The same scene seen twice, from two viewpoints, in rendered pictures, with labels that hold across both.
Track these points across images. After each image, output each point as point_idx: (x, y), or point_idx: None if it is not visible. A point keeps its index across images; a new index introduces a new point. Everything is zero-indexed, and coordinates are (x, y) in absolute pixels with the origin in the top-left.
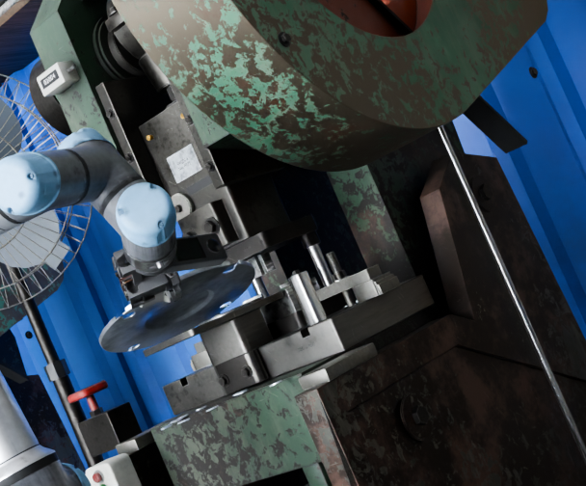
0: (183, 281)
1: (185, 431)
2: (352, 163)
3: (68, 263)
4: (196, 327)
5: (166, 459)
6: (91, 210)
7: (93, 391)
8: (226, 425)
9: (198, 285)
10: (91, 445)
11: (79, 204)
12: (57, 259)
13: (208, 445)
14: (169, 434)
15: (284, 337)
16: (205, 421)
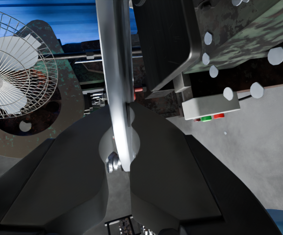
0: (122, 71)
1: (213, 58)
2: None
3: (38, 37)
4: (191, 44)
5: (206, 70)
6: (5, 14)
7: (134, 90)
8: (260, 30)
9: (122, 8)
10: (160, 96)
11: (0, 20)
12: (35, 41)
13: (243, 47)
14: (199, 66)
15: None
16: (231, 44)
